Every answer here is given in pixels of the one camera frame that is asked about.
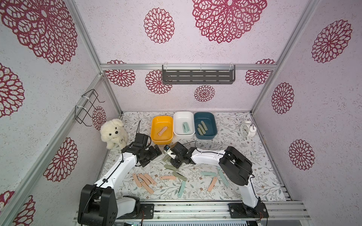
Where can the white plush dog toy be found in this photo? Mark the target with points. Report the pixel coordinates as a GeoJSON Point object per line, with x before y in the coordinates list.
{"type": "Point", "coordinates": [113, 133]}

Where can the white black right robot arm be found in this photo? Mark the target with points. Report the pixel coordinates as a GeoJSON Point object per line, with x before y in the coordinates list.
{"type": "Point", "coordinates": [236, 167]}

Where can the white plastic storage box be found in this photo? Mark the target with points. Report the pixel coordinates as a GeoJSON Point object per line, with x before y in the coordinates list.
{"type": "Point", "coordinates": [178, 119]}

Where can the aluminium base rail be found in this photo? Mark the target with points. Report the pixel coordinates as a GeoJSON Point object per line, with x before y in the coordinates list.
{"type": "Point", "coordinates": [215, 211]}

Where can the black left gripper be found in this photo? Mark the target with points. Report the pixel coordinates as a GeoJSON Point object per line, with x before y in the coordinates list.
{"type": "Point", "coordinates": [154, 154]}

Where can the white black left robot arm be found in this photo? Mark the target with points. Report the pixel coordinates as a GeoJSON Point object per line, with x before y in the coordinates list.
{"type": "Point", "coordinates": [98, 204]}

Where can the teal plastic storage box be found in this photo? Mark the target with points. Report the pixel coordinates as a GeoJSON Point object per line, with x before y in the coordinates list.
{"type": "Point", "coordinates": [210, 122]}

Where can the grey wall shelf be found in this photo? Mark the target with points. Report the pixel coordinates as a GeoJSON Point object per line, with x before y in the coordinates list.
{"type": "Point", "coordinates": [198, 77]}

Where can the white twin-bell alarm clock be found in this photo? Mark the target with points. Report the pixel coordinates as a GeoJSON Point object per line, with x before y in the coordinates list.
{"type": "Point", "coordinates": [248, 129]}

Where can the yellow plastic storage box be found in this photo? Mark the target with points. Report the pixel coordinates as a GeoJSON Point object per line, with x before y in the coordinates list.
{"type": "Point", "coordinates": [157, 124]}

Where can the black wire wall rack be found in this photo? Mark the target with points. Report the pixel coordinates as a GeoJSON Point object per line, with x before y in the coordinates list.
{"type": "Point", "coordinates": [83, 110]}

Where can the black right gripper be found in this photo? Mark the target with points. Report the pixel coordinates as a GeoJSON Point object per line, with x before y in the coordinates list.
{"type": "Point", "coordinates": [177, 154]}

